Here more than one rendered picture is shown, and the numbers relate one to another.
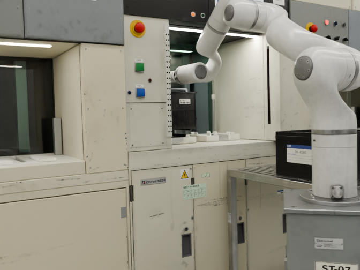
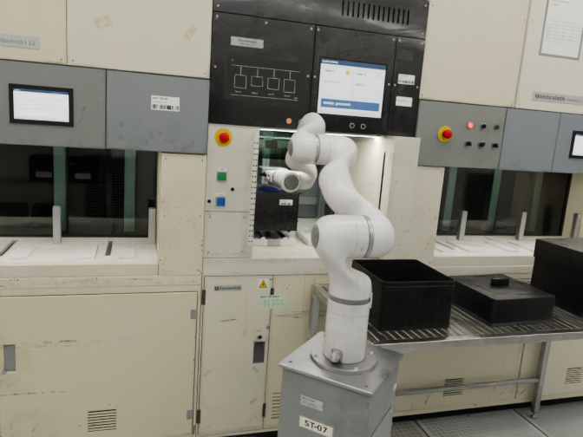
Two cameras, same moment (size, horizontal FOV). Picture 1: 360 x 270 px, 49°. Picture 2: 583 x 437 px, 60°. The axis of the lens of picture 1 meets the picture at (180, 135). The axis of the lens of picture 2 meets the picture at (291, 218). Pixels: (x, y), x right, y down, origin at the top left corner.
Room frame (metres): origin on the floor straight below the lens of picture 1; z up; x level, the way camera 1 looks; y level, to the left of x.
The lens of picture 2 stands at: (-0.25, -0.57, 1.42)
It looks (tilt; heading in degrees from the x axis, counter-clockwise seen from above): 11 degrees down; 13
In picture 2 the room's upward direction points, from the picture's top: 4 degrees clockwise
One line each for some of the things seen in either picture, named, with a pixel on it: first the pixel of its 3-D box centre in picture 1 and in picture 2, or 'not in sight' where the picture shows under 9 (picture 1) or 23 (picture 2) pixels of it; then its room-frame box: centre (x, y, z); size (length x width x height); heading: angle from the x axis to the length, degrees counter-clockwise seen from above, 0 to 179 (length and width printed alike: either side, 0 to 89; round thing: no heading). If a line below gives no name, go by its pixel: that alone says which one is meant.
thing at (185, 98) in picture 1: (166, 105); (271, 201); (1.98, 0.06, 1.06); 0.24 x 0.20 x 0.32; 121
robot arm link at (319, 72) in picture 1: (325, 90); (342, 257); (1.11, -0.40, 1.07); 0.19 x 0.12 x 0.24; 120
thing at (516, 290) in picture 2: not in sight; (498, 294); (1.77, -0.94, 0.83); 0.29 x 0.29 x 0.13; 33
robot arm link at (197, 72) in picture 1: (193, 73); (287, 180); (1.77, -0.07, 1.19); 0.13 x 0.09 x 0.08; 31
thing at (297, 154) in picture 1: (325, 152); (398, 292); (1.55, -0.57, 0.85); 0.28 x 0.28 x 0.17; 30
